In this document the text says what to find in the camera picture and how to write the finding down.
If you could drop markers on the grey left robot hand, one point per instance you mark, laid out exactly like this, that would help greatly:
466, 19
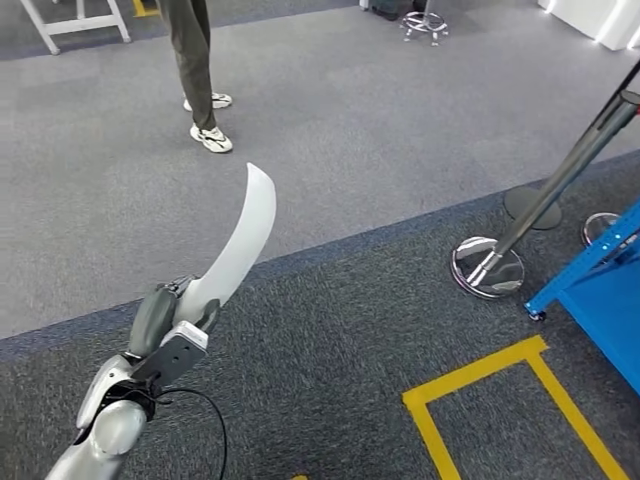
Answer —
150, 324

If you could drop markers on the white curved plastic part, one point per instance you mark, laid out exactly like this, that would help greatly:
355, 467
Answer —
247, 225

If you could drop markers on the blue metal shelf rack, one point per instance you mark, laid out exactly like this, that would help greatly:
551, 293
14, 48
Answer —
605, 305

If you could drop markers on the standing person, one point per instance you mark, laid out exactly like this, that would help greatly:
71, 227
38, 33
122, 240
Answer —
195, 60

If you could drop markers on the yellow floor tape square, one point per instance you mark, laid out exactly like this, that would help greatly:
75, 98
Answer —
475, 378

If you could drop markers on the chrome stool base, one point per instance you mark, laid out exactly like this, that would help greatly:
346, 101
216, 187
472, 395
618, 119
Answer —
424, 23

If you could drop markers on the chrome stanchion base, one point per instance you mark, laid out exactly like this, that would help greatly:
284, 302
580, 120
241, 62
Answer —
598, 228

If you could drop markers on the white illuminated plinth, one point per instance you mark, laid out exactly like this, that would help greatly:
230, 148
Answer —
585, 16

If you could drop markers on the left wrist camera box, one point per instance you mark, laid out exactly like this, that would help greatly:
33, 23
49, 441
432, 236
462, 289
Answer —
172, 358

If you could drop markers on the white frame table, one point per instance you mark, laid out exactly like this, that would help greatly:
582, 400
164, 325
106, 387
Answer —
75, 26

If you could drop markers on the chrome stanchion post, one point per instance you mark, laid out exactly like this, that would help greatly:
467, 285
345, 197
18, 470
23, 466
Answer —
550, 189

